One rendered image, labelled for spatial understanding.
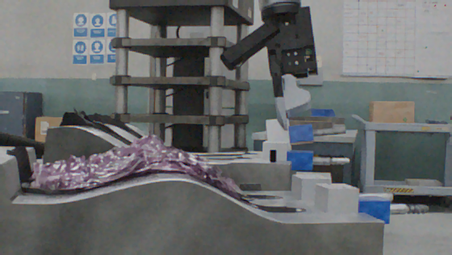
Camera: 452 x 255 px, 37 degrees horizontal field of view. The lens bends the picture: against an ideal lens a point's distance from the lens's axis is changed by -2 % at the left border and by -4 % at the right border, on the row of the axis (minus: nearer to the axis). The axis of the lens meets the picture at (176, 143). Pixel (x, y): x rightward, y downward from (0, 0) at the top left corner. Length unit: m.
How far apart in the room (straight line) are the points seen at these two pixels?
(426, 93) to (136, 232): 6.97
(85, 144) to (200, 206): 0.41
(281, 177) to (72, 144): 0.32
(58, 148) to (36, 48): 7.45
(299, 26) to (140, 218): 0.61
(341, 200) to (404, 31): 6.85
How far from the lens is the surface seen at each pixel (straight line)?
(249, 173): 1.00
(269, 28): 1.19
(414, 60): 7.56
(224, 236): 0.68
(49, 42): 8.43
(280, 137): 1.15
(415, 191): 6.93
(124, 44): 5.25
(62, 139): 1.07
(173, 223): 0.67
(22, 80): 8.57
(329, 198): 0.76
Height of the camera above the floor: 0.97
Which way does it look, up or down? 3 degrees down
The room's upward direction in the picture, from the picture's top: 1 degrees clockwise
